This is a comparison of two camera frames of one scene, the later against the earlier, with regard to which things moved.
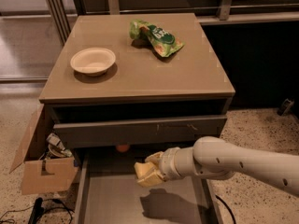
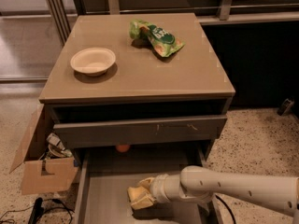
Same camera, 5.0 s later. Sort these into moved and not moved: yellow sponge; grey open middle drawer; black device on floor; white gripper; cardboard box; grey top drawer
Moved: yellow sponge; white gripper
Not moved: cardboard box; black device on floor; grey open middle drawer; grey top drawer
